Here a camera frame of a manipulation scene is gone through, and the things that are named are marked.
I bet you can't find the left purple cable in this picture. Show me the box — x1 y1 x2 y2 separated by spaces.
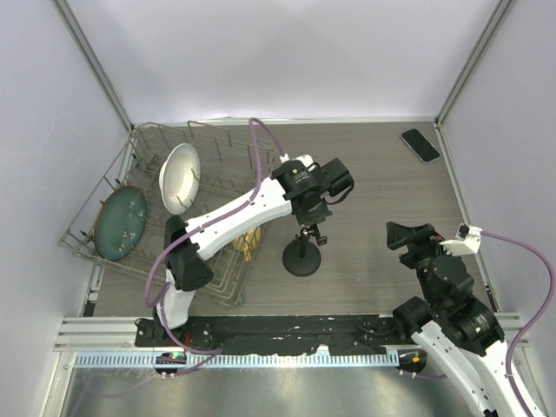
145 116 290 374

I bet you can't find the black phone stand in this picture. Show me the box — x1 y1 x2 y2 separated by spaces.
282 224 328 277

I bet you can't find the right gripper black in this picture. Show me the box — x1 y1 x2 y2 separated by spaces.
385 222 457 308

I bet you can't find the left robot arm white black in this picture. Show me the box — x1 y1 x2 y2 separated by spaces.
148 155 354 347

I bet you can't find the black smartphone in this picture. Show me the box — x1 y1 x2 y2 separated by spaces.
400 129 440 163

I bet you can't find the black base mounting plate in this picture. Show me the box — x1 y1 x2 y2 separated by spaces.
134 313 418 356

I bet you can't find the teal plate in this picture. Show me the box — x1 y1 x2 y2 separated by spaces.
93 186 148 261

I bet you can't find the white plate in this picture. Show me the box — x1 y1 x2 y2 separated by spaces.
159 143 201 215

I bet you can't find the white slotted cable duct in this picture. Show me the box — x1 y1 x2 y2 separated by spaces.
75 350 399 368

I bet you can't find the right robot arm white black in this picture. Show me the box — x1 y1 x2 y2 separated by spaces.
386 222 544 416

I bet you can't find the grey wire dish rack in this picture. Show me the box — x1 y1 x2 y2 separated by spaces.
59 122 292 306

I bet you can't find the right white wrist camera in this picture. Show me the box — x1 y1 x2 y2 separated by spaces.
439 223 483 257

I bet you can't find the yellow cup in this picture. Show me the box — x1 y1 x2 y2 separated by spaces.
232 226 261 262

